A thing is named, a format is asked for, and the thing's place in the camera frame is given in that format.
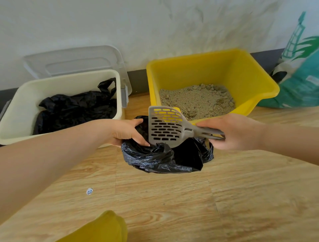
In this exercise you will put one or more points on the pile of black plastic bags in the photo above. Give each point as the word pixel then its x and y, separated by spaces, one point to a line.
pixel 74 107

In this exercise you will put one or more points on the teal white litter bag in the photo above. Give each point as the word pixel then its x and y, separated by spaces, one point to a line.
pixel 299 89

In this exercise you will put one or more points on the dark grey skirting board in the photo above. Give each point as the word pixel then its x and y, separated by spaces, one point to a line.
pixel 138 82

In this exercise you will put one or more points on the person's yellow clothing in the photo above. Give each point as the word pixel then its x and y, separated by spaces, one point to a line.
pixel 104 229

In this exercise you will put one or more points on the person's right hand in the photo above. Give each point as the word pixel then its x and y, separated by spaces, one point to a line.
pixel 241 134

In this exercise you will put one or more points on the yellow litter box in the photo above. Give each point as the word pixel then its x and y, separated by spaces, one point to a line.
pixel 211 67

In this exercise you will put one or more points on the small white floor sticker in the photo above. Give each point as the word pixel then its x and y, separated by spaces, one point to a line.
pixel 89 191

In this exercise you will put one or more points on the person's left forearm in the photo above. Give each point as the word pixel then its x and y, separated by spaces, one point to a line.
pixel 49 162

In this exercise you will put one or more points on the translucent white bin lid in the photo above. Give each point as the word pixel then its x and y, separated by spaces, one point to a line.
pixel 74 59

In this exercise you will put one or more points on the black plastic garbage bag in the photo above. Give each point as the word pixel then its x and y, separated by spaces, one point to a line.
pixel 154 159

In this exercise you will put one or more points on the beige cat litter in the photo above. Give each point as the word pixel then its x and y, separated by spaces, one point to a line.
pixel 199 99

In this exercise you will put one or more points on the person's left hand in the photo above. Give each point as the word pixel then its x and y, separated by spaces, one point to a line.
pixel 119 131

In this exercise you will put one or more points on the grey slotted litter scoop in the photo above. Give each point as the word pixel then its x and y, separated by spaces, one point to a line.
pixel 199 132

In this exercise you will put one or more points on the cream plastic storage bin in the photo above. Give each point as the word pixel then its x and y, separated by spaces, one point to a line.
pixel 69 81

